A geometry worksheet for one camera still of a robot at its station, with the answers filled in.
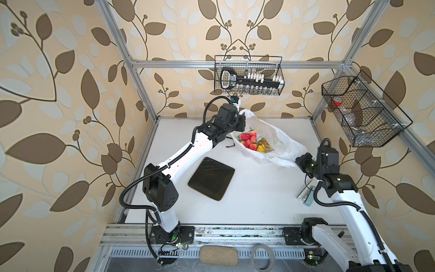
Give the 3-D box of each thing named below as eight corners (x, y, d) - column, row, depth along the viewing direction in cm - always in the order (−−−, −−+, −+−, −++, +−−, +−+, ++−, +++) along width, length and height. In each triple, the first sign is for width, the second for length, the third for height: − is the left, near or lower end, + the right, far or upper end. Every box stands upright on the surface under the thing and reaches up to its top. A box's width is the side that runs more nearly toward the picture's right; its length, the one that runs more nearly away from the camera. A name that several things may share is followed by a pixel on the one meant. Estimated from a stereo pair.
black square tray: (187, 186, 91) (187, 185, 90) (205, 157, 103) (205, 156, 101) (220, 202, 86) (220, 201, 84) (235, 170, 97) (235, 168, 96)
